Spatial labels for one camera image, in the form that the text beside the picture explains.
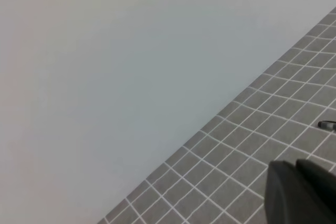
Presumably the grey checkered tablecloth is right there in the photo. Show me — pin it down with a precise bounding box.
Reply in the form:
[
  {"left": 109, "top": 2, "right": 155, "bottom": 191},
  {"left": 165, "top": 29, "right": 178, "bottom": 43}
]
[{"left": 101, "top": 10, "right": 335, "bottom": 223}]

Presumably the clear black pen cap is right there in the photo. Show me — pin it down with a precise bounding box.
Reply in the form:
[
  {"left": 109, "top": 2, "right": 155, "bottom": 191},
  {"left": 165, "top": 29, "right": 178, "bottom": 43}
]
[{"left": 318, "top": 120, "right": 336, "bottom": 131}]

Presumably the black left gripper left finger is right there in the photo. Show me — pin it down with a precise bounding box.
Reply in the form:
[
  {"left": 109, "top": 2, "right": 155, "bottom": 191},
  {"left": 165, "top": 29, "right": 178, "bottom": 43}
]
[{"left": 264, "top": 161, "right": 331, "bottom": 223}]

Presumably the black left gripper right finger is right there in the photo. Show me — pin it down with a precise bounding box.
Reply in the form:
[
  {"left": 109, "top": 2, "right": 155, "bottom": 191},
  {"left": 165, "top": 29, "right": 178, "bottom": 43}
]
[{"left": 296, "top": 159, "right": 335, "bottom": 223}]

